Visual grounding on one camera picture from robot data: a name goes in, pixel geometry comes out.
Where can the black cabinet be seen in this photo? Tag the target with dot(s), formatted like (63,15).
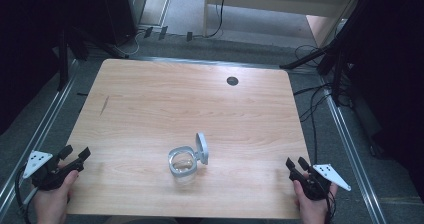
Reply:
(123,10)

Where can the person's right hand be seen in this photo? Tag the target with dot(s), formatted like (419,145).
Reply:
(313,209)

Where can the small black floor bracket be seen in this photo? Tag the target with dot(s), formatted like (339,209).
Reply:
(189,36)
(148,32)
(163,32)

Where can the black metal stand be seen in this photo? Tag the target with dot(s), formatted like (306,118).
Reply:
(333,55)
(63,60)

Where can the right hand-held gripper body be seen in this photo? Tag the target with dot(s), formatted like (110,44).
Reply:
(315,184)

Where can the clear jar with grey lid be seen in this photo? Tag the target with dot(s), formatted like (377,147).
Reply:
(186,160)

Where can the dark round table grommet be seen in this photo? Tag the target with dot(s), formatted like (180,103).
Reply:
(232,81)

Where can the person's left hand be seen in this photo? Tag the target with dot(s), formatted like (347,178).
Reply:
(53,200)

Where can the aluminium floor rail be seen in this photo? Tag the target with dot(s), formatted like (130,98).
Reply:
(353,160)
(36,134)

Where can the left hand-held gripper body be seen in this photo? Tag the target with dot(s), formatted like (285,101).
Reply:
(46,175)

